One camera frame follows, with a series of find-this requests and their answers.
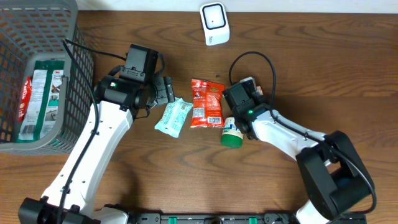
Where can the green capped white jar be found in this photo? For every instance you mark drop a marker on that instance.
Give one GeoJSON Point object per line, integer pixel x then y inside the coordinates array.
{"type": "Point", "coordinates": [231, 135]}

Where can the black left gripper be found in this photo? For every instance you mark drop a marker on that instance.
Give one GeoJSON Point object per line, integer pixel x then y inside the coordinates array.
{"type": "Point", "coordinates": [166, 85]}

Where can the red snack bag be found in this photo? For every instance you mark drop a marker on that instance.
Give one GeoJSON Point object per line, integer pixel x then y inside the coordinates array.
{"type": "Point", "coordinates": [25, 98]}
{"type": "Point", "coordinates": [207, 112]}

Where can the light blue tissue pack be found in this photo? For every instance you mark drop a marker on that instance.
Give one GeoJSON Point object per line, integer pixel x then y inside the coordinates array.
{"type": "Point", "coordinates": [173, 118]}

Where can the white barcode scanner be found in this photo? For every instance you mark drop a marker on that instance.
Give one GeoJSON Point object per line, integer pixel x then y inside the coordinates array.
{"type": "Point", "coordinates": [215, 23]}

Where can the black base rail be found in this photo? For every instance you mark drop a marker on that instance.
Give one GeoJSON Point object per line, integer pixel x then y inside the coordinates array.
{"type": "Point", "coordinates": [156, 218]}

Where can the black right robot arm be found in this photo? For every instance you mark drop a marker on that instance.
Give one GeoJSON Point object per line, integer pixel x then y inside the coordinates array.
{"type": "Point", "coordinates": [334, 175]}

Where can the green white package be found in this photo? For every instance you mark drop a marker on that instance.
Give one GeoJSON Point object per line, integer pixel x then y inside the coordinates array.
{"type": "Point", "coordinates": [43, 106]}

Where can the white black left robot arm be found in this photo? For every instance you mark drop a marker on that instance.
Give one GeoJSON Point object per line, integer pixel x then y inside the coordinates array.
{"type": "Point", "coordinates": [117, 99]}

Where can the grey plastic mesh basket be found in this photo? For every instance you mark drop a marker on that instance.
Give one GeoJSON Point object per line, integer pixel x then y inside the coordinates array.
{"type": "Point", "coordinates": [32, 31]}

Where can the orange tissue pack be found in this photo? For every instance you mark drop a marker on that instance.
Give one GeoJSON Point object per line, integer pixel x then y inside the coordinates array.
{"type": "Point", "coordinates": [259, 91]}

